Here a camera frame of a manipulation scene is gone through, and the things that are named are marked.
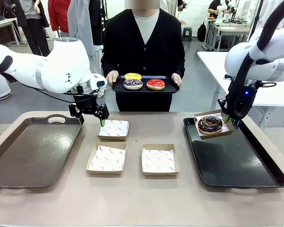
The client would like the large white table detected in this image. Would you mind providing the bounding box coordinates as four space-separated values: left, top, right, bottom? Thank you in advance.
196 51 284 128

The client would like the person left forearm black sleeve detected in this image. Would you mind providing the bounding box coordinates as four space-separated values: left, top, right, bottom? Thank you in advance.
169 46 186 78

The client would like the grey plastic stool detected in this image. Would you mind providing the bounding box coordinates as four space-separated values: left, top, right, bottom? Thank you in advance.
181 26 193 42

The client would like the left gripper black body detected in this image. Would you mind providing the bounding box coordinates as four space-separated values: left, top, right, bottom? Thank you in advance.
75 93 98 114

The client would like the chocolate glazed donut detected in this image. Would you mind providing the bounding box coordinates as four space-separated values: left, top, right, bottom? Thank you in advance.
197 116 223 133

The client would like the small black serving tray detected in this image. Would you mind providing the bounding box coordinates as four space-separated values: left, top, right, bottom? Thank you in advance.
111 75 180 95

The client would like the small white background table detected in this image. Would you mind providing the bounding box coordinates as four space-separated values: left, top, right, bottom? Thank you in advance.
0 17 22 47

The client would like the grey background workbench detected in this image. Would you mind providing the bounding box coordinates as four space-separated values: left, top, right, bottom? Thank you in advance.
204 17 251 52

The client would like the person in black cardigan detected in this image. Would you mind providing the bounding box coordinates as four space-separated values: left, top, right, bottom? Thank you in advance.
101 0 186 112

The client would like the square brown cardboard box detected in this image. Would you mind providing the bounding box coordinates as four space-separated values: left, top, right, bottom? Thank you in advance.
142 143 180 177
97 117 130 141
193 109 234 140
86 141 127 175

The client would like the yellow glazed donut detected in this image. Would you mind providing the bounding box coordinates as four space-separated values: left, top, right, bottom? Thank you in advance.
124 72 142 81

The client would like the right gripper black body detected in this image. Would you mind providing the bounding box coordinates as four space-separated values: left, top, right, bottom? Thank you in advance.
236 81 260 119

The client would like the person left hand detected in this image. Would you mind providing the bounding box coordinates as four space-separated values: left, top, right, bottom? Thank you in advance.
171 73 182 88

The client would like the person right hand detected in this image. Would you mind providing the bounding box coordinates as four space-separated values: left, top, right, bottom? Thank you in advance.
106 70 120 88

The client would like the white red-printed paper liner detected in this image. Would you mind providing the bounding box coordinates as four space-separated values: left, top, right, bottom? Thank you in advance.
142 148 176 173
195 113 229 135
98 120 129 138
88 145 126 172

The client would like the thick black cable hose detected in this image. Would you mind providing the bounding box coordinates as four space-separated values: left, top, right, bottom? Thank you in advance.
226 0 284 120

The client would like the large brown serving tray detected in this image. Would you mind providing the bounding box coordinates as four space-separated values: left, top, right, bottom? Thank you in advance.
0 114 83 190

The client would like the person right forearm black sleeve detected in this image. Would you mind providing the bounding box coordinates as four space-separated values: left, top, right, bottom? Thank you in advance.
101 46 120 78

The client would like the black backpack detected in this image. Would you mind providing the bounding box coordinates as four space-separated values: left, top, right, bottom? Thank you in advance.
197 22 207 43

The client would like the white sprinkled chocolate donut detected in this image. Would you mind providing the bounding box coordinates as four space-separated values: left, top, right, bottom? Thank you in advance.
123 79 143 90

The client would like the large black serving tray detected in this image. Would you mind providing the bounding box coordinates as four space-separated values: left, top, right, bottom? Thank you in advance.
183 115 284 189

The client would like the red glazed donut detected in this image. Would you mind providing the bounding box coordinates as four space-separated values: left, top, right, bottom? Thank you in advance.
146 79 166 91

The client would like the mannequin in black jacket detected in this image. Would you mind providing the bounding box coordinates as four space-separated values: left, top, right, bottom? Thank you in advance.
3 0 50 57

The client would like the grey hanging garment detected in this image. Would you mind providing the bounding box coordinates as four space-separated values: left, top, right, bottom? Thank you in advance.
67 0 102 57

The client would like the red hanging garment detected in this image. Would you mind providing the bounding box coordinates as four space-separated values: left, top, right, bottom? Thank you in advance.
48 0 71 34

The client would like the black hanging garment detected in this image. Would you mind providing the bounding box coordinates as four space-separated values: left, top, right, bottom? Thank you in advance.
89 0 107 47

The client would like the thin black cable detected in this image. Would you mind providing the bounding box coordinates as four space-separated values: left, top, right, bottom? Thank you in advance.
13 78 102 105

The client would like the background person in black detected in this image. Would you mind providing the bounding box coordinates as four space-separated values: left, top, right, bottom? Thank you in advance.
207 0 222 15

